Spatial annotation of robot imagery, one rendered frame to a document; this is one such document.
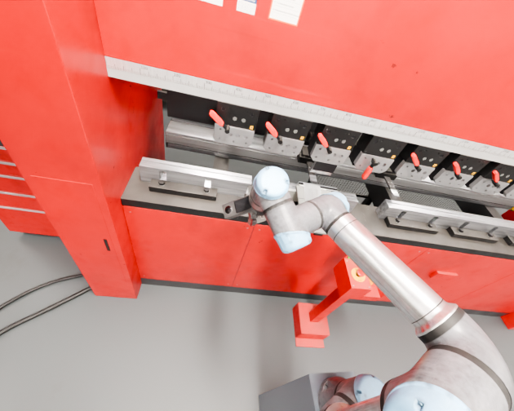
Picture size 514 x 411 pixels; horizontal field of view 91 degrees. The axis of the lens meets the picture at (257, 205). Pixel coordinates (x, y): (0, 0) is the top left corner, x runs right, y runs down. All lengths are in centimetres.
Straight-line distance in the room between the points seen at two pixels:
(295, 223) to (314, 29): 57
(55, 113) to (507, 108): 144
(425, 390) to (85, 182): 103
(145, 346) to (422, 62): 187
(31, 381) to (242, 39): 185
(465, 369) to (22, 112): 110
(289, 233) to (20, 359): 170
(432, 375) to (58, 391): 170
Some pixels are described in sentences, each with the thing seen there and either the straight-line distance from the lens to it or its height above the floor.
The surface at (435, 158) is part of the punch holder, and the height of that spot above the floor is 130.
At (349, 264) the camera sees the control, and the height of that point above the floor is 78.
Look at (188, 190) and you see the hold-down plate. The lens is 120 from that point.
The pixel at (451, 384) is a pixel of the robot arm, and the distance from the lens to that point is 52.
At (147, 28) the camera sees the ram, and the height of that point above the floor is 151.
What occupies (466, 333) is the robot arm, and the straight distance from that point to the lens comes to 60.
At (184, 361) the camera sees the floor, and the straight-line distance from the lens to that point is 180.
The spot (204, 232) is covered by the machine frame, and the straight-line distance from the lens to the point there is 130.
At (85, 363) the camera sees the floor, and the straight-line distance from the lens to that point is 188.
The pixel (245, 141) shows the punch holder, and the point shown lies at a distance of 102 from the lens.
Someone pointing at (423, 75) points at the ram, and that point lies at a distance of 106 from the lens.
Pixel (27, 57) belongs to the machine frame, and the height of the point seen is 145.
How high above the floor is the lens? 178
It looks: 47 degrees down
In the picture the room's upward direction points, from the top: 19 degrees clockwise
